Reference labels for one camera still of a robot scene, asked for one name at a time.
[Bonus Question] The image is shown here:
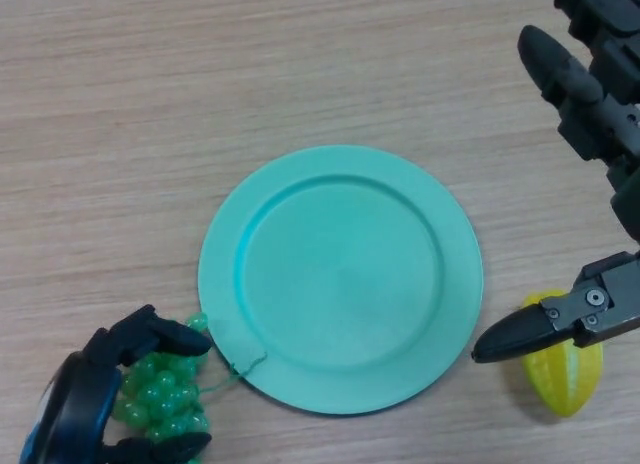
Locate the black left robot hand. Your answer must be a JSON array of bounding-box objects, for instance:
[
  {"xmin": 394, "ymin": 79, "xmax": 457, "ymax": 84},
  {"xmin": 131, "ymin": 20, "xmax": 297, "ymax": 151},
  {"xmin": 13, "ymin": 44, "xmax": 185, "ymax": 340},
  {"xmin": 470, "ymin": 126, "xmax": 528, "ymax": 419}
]
[{"xmin": 18, "ymin": 303, "xmax": 214, "ymax": 464}]

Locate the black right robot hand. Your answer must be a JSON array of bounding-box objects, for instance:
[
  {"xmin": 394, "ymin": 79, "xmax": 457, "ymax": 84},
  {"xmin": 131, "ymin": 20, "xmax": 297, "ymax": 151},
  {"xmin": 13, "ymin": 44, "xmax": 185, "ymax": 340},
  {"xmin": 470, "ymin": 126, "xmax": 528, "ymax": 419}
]
[{"xmin": 471, "ymin": 0, "xmax": 640, "ymax": 365}]

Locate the green grape bunch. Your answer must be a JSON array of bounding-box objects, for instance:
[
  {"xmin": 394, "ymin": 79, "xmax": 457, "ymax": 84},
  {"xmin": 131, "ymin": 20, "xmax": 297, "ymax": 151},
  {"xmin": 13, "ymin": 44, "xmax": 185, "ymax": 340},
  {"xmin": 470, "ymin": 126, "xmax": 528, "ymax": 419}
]
[{"xmin": 110, "ymin": 311, "xmax": 269, "ymax": 464}]

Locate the green round plate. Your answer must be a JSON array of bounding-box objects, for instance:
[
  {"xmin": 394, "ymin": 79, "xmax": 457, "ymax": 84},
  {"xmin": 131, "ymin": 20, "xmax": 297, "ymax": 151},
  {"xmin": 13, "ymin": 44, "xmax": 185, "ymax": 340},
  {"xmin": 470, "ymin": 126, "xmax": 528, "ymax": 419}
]
[{"xmin": 197, "ymin": 143, "xmax": 485, "ymax": 416}]

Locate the yellow starfruit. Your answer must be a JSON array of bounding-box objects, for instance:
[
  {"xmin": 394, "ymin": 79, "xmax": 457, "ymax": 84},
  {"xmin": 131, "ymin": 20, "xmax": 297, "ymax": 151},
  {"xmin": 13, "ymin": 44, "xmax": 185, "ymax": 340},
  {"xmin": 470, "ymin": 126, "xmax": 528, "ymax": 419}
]
[{"xmin": 519, "ymin": 292, "xmax": 605, "ymax": 419}]

